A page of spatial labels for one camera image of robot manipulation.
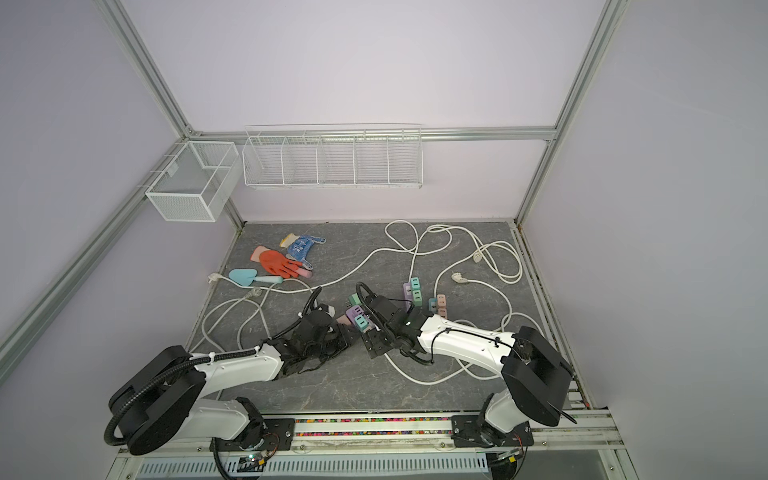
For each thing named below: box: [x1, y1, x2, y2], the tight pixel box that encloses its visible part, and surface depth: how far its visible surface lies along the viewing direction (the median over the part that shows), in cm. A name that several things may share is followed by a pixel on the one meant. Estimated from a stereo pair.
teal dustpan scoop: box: [228, 268, 283, 286], surface depth 107 cm
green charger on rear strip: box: [412, 290, 423, 307], surface depth 93 cm
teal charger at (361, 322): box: [354, 314, 369, 332], surface depth 88 cm
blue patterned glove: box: [286, 235, 326, 270], surface depth 114 cm
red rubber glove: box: [259, 250, 302, 278], surface depth 107 cm
